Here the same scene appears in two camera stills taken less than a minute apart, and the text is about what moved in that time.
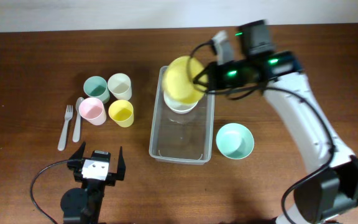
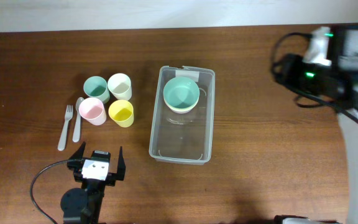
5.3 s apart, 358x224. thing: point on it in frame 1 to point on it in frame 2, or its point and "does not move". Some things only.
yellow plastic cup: (121, 112) does not move
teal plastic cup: (96, 86) does not move
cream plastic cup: (120, 86) does not move
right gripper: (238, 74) to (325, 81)
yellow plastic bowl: (178, 76) to (181, 110)
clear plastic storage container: (186, 138) does not move
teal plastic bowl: (235, 140) to (181, 93)
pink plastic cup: (92, 110) does not move
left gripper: (75, 161) does not move
